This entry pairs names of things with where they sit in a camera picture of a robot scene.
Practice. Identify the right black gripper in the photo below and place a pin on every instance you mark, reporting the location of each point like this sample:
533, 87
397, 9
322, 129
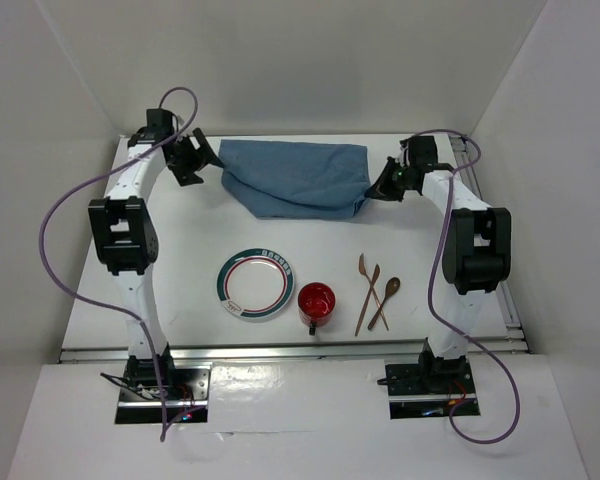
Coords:
383, 186

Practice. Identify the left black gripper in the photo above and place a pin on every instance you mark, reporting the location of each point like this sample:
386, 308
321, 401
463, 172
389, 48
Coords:
185, 175

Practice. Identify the blue cloth placemat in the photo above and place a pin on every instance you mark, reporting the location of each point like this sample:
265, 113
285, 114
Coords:
296, 180

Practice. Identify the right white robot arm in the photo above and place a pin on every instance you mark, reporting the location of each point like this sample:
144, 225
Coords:
472, 257

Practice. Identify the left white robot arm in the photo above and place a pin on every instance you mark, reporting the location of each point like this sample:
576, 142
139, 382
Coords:
126, 241

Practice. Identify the copper spoon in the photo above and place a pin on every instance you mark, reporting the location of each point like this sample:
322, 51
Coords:
391, 288

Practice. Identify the red mug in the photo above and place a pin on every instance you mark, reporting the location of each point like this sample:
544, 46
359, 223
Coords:
316, 303

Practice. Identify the white plate green red rim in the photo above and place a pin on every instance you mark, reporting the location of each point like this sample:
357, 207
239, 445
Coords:
255, 284

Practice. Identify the aluminium rail right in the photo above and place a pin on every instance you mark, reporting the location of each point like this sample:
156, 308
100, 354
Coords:
499, 309

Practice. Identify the aluminium rail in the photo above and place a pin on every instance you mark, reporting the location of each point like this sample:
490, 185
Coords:
499, 309
351, 350

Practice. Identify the aluminium rail front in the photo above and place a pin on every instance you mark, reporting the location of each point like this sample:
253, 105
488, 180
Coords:
351, 350

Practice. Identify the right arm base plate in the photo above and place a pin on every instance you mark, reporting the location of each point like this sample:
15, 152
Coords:
416, 391

